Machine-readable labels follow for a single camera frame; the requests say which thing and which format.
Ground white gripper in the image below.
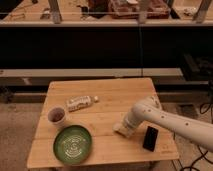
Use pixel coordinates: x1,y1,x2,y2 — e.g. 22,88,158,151
122,113,138,132

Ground white sponge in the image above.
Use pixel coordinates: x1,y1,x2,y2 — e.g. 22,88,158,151
113,123,133,138

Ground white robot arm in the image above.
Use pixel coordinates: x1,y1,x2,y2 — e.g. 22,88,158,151
122,96,213,152

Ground black phone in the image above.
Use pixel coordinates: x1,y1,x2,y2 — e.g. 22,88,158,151
143,126,158,152

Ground wooden table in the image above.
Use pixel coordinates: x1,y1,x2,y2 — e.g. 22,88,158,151
27,78,179,169

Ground green plate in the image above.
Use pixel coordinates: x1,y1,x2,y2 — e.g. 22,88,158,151
53,125,92,165

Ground paper cup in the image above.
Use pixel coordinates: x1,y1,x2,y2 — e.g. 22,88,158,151
47,107,66,129

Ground brown tray on shelf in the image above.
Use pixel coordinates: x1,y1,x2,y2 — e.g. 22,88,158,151
108,0,170,19

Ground long wooden bench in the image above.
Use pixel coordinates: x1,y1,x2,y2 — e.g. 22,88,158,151
0,68,182,86

